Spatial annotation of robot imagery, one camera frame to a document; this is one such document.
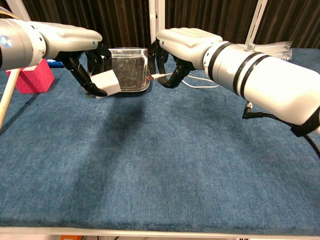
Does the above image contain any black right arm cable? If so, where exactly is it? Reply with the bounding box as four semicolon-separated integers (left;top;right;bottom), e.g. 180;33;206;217
242;101;320;161

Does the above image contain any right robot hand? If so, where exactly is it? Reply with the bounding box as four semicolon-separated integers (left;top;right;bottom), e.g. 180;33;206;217
147;27;223;90

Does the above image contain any metal tray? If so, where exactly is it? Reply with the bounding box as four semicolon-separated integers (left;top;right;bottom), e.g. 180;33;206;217
107;47;151;94

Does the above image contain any wooden stick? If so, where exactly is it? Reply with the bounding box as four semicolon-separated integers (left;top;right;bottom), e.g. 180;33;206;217
0;68;21;131

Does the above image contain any dark pleated curtain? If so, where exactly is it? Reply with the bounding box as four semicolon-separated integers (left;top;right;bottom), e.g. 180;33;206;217
9;0;320;51

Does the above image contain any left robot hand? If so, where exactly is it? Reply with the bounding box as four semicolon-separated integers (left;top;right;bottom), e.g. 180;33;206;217
27;21;113;101

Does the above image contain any white charger block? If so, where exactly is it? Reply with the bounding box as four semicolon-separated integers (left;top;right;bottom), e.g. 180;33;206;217
87;69;122;100

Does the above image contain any blue table mat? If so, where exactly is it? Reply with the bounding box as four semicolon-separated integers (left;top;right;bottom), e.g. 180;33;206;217
0;47;320;230

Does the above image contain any white USB cable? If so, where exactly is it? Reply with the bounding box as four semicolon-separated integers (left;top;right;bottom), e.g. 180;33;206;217
146;72;221;89

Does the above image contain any bundle of clear straws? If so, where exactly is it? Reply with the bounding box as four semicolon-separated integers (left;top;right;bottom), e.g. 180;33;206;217
234;40;294;61

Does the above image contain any white frame post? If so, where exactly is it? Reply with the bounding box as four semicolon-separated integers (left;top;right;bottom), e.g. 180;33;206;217
148;0;166;51
5;0;30;23
244;0;267;46

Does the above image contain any pink foam block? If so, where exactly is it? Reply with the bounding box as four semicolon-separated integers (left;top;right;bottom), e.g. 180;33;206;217
6;58;56;95

